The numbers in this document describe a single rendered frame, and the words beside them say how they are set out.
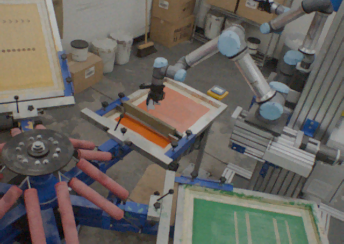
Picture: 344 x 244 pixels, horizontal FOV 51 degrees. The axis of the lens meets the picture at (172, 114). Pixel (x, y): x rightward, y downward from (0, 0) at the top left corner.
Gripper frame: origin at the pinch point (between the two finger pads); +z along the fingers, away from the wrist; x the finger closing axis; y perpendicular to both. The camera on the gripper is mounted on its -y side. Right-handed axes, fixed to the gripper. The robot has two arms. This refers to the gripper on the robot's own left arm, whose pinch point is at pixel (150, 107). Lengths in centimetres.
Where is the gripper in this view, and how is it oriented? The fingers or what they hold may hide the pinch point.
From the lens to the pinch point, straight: 230.2
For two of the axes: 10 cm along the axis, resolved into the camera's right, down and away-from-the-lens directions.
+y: 8.2, 4.5, -3.6
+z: -1.7, 7.9, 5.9
